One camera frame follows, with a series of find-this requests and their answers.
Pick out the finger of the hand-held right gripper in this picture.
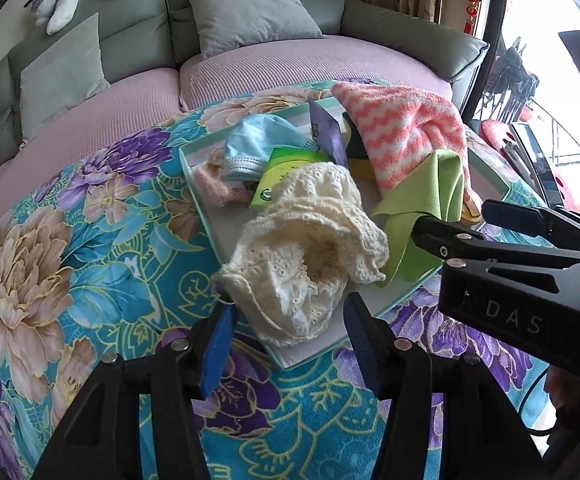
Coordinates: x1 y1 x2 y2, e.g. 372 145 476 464
480 199 580 253
411 216 580 266

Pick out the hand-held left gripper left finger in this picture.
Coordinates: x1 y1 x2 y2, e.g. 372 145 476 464
32 302 238 480

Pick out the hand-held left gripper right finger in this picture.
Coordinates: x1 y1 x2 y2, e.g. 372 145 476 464
342 292 543 480

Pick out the light green cloth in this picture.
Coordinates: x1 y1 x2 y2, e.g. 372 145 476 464
370 149 465 288

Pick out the teal-edged white tray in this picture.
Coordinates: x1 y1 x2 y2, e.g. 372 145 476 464
179 97 520 371

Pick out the pink white striped towel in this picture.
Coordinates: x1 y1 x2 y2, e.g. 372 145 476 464
331 80 475 198

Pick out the green yellow sponge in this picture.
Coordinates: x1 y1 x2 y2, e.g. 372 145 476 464
342 112 377 181

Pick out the cream lace hat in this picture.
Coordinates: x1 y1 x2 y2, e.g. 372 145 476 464
218 162 389 348

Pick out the purple packet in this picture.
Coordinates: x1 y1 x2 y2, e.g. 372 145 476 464
307 96 351 166

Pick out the pink fluffy scrunchie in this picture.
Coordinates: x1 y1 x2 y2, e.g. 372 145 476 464
192 160 257 209

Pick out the green tissue packet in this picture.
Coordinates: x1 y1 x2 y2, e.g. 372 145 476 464
249 146 331 209

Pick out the light blue face mask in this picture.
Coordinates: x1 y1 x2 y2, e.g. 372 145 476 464
224 112 321 181

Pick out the dark flat panel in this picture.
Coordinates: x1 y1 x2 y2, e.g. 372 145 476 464
507 122 563 206

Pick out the red plastic stool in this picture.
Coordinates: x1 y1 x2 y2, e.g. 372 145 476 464
480 119 518 153

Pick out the black metal rack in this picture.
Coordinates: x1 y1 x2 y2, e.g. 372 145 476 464
480 37 540 123

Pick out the floral blanket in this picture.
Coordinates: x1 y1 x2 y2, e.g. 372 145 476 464
0 77 560 480

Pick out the lavender sofa seat cover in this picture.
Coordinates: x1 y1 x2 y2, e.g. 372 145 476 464
179 34 454 113
0 67 181 196

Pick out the grey lavender cushion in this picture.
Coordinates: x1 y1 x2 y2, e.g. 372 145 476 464
185 0 325 60

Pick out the plain grey cushion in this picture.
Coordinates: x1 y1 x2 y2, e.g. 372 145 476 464
19 12 111 141

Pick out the grey sofa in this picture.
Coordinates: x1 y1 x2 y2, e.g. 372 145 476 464
0 0 490 181

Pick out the black cable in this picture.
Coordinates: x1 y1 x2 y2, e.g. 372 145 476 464
518 365 556 437

